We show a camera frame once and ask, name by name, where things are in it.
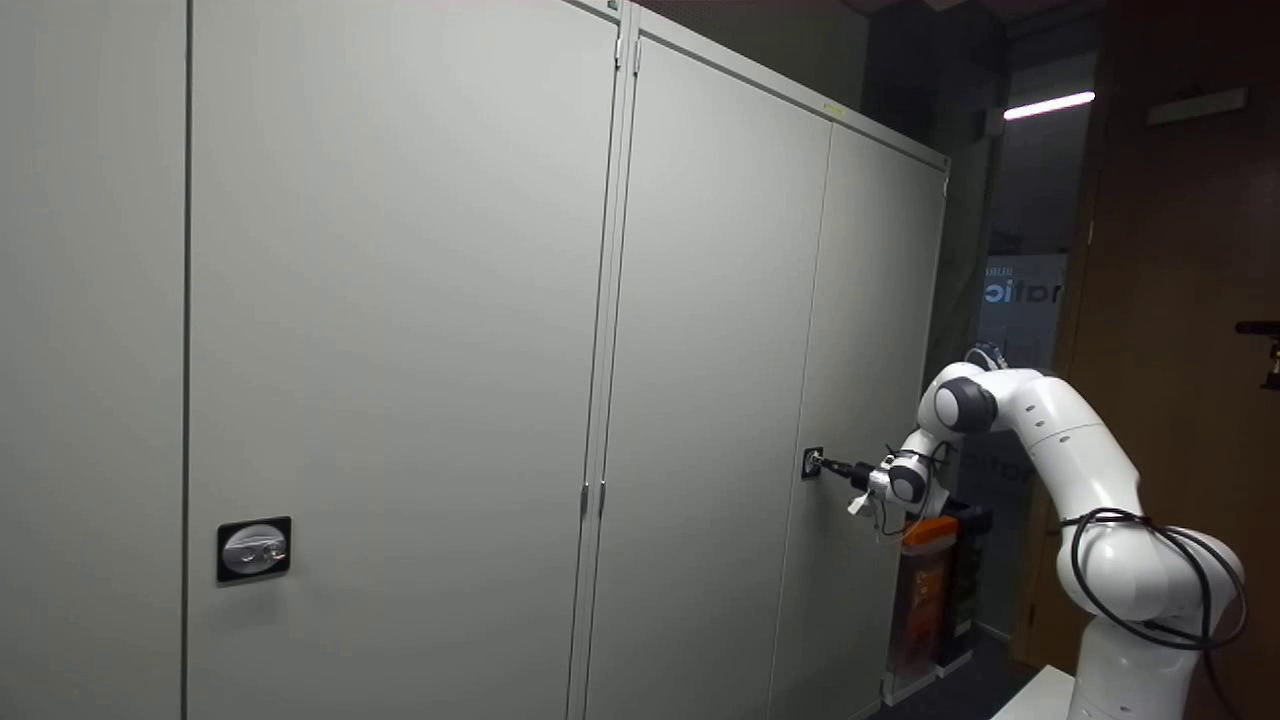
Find glass panel with lettering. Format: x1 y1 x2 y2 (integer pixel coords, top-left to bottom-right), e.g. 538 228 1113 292
972 250 1069 501

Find grey metal cabinet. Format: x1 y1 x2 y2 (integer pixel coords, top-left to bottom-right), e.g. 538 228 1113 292
0 0 628 720
565 0 952 720

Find ceiling strip light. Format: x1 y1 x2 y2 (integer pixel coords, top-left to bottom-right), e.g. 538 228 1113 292
1002 91 1097 122

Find orange lidded bin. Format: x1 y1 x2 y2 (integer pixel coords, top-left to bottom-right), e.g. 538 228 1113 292
886 514 961 693

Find grey cabinet door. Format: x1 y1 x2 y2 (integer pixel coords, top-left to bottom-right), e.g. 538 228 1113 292
0 0 190 720
768 120 949 720
584 34 834 720
186 0 621 720

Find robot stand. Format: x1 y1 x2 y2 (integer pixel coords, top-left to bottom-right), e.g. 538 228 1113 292
988 664 1078 720

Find brown wooden door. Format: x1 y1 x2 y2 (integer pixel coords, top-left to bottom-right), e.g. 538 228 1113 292
1018 60 1280 720

